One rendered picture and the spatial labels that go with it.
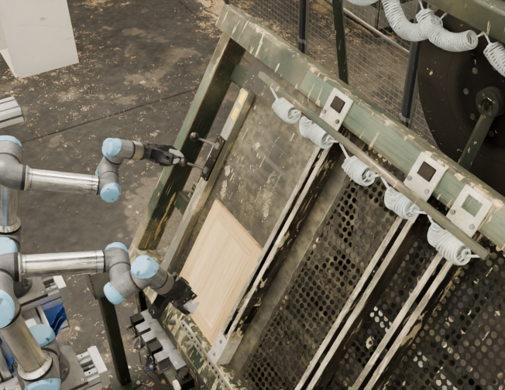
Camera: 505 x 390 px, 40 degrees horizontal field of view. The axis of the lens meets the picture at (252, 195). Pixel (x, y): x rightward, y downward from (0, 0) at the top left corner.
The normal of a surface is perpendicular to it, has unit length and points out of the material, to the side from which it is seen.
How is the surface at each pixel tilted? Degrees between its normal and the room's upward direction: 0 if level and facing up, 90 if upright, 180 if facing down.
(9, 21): 90
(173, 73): 0
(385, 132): 60
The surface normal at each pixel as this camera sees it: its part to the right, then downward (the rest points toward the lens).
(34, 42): 0.50, 0.56
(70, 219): -0.02, -0.76
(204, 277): -0.74, -0.07
